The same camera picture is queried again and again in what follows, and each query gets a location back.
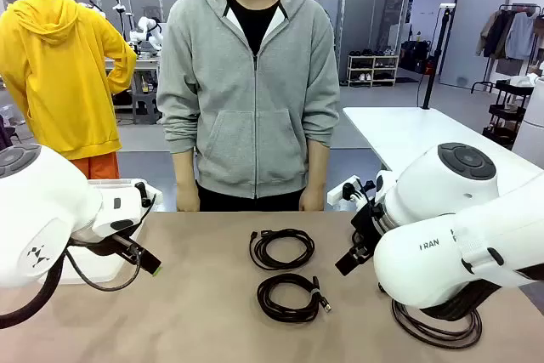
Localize black bags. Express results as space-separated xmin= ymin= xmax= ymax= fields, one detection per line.
xmin=400 ymin=39 xmax=435 ymax=75

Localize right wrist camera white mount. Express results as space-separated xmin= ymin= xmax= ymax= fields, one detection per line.
xmin=326 ymin=174 xmax=377 ymax=206

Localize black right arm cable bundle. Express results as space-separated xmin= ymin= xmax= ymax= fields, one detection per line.
xmin=420 ymin=264 xmax=544 ymax=322

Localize yellow hoodie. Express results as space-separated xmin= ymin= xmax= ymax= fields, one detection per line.
xmin=0 ymin=0 xmax=139 ymax=161

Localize background camera stand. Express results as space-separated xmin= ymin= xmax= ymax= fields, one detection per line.
xmin=111 ymin=0 xmax=129 ymax=43

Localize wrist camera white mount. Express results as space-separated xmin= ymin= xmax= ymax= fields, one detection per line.
xmin=326 ymin=174 xmax=377 ymax=206
xmin=133 ymin=181 xmax=164 ymax=212

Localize black clothes rack with coats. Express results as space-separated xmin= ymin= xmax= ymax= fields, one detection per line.
xmin=470 ymin=3 xmax=544 ymax=94

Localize person's left forearm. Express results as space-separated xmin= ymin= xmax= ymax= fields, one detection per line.
xmin=302 ymin=138 xmax=332 ymax=192

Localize clear plastic storage box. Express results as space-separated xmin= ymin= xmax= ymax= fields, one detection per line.
xmin=59 ymin=179 xmax=148 ymax=286

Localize person's left hand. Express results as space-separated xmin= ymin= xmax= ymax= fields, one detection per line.
xmin=298 ymin=186 xmax=327 ymax=213

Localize person in gray hoodie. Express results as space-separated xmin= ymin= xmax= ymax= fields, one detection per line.
xmin=156 ymin=0 xmax=342 ymax=213

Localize black power cable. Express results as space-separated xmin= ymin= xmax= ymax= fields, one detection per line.
xmin=390 ymin=298 xmax=485 ymax=350

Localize black USB cable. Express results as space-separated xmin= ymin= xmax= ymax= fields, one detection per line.
xmin=248 ymin=229 xmax=316 ymax=271
xmin=256 ymin=273 xmax=333 ymax=324

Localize thick black left arm hose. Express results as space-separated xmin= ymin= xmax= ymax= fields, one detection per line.
xmin=0 ymin=247 xmax=71 ymax=331

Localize gray plastic step stool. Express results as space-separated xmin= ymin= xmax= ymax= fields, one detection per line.
xmin=131 ymin=93 xmax=162 ymax=125

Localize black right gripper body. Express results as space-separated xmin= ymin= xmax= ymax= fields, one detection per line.
xmin=349 ymin=200 xmax=387 ymax=261

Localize black trolley cart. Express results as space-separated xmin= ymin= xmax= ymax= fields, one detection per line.
xmin=483 ymin=78 xmax=536 ymax=146

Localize thin black left camera cable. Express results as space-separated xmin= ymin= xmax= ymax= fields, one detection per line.
xmin=63 ymin=192 xmax=158 ymax=292

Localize person's right forearm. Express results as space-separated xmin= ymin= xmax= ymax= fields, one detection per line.
xmin=174 ymin=148 xmax=201 ymax=189

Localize background workbench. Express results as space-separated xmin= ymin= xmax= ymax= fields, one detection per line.
xmin=104 ymin=55 xmax=165 ymax=122

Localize black tripod pole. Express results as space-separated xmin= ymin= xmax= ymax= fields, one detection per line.
xmin=418 ymin=3 xmax=456 ymax=111

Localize person's right hand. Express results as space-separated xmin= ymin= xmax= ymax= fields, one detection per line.
xmin=175 ymin=184 xmax=201 ymax=213

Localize white shoe rack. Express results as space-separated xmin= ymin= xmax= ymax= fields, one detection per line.
xmin=346 ymin=54 xmax=401 ymax=88

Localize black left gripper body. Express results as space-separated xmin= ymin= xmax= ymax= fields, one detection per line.
xmin=67 ymin=220 xmax=145 ymax=259

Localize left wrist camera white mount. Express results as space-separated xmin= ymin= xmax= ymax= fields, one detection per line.
xmin=133 ymin=181 xmax=164 ymax=212

